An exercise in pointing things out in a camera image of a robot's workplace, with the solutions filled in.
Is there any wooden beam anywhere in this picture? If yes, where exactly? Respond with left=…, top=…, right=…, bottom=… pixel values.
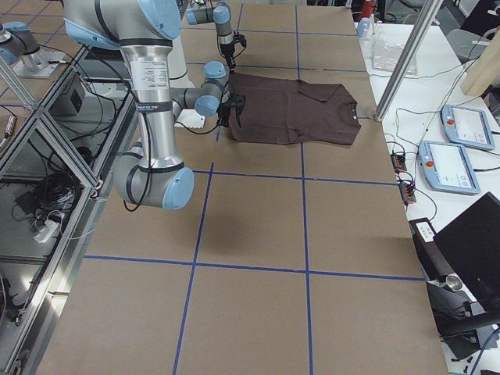
left=460, top=44, right=499, bottom=96

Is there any white camera mast base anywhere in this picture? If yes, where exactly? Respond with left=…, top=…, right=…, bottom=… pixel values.
left=167, top=34, right=207, bottom=130

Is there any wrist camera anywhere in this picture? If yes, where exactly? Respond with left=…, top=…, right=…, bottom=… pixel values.
left=234, top=32, right=247, bottom=48
left=230, top=93, right=246, bottom=113

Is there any red cylinder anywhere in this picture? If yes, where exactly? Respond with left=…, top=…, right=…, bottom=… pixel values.
left=360, top=0, right=376, bottom=19

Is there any far teach pendant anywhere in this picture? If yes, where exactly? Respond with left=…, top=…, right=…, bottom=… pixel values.
left=441, top=105, right=495, bottom=151

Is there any aluminium side frame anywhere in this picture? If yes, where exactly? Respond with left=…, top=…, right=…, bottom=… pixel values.
left=1, top=48, right=134, bottom=374

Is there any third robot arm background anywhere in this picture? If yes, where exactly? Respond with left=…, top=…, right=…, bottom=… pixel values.
left=1, top=21, right=66, bottom=78

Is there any near teach pendant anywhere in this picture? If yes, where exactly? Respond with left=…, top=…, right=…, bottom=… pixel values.
left=418, top=141, right=480, bottom=195

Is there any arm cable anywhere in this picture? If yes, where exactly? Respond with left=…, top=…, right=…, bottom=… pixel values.
left=124, top=112, right=223, bottom=214

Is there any aluminium frame post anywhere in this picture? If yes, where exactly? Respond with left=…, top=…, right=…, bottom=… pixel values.
left=374, top=0, right=443, bottom=122

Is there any black power strip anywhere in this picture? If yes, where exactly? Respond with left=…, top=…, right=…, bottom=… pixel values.
left=390, top=152, right=416, bottom=207

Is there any clear plastic bag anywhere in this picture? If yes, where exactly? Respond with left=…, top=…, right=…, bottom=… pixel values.
left=371, top=38, right=404, bottom=72

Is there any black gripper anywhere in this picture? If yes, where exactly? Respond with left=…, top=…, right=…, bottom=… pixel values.
left=219, top=43, right=237, bottom=73
left=217, top=100, right=242, bottom=128

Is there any dark brown t-shirt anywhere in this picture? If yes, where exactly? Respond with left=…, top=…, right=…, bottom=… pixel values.
left=229, top=73, right=361, bottom=145

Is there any teach pendant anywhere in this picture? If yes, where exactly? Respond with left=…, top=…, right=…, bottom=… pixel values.
left=441, top=105, right=495, bottom=151
left=418, top=141, right=480, bottom=195

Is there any brown paper table cover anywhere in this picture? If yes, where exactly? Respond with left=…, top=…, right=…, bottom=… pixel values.
left=37, top=4, right=448, bottom=374

